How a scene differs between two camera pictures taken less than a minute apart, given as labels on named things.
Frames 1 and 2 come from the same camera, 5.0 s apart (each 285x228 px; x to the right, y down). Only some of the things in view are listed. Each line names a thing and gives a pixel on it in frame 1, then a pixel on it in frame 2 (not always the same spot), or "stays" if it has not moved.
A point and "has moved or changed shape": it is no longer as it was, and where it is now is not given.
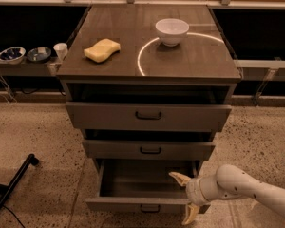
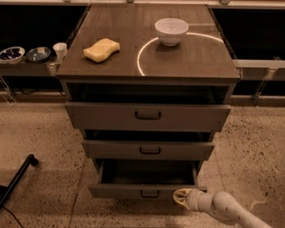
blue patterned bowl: (13, 55) stays
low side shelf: (27, 68) stays
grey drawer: (142, 186) has moved or changed shape
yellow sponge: (102, 49) stays
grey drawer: (147, 149) stays
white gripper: (194, 191) -> (195, 199)
